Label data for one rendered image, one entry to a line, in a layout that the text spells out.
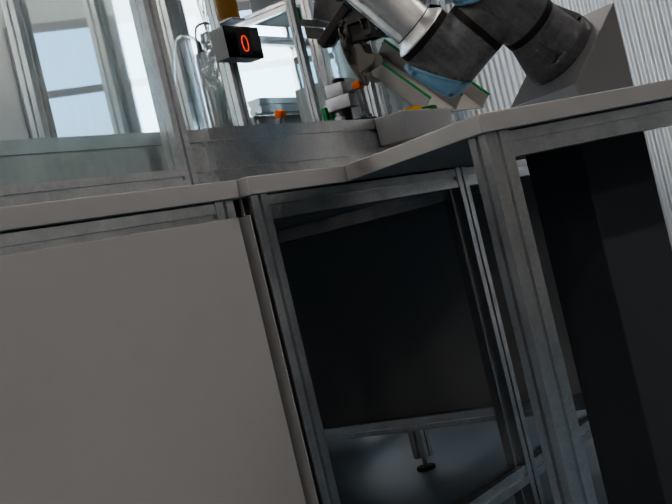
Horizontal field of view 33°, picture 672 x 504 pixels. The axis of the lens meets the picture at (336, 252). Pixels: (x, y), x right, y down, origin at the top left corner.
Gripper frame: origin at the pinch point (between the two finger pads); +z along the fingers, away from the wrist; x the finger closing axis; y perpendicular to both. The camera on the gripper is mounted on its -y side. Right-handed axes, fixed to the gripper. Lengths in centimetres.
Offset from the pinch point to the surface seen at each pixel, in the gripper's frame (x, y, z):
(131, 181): -96, 15, 20
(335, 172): -50, 20, 23
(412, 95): 20.5, 0.4, 3.7
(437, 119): -5.1, 18.7, 13.9
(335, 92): -2.2, -6.2, 0.9
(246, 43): -18.5, -15.3, -12.9
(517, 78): 344, -111, -34
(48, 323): -119, 17, 37
